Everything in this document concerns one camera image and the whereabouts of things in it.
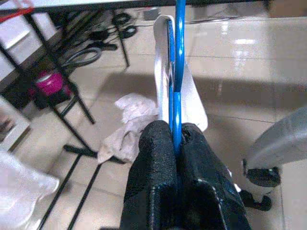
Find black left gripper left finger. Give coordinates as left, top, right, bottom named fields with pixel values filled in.
left=120, top=119, right=179, bottom=230

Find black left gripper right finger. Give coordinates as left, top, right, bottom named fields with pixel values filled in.
left=177, top=122, right=253, bottom=230

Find blue plastic hanger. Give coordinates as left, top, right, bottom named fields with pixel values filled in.
left=165, top=0, right=187, bottom=156

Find white polo shirt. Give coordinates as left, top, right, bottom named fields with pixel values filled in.
left=153, top=14, right=208, bottom=131

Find red hanger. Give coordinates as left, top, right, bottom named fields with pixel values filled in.
left=0, top=0, right=35, bottom=22

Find beige crumpled garment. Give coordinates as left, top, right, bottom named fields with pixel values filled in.
left=97, top=93, right=160, bottom=163

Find chrome and black clothes rack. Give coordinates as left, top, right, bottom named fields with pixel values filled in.
left=40, top=143, right=127, bottom=230

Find white short sleeve shirt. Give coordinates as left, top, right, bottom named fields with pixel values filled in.
left=0, top=150, right=60, bottom=230

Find grey coiled hose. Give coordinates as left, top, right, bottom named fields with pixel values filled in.
left=62, top=46, right=101, bottom=69

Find black cable bundle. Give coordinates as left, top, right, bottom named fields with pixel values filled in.
left=88, top=11, right=139, bottom=52

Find white table with black frame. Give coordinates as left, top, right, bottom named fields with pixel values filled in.
left=0, top=0, right=272, bottom=124

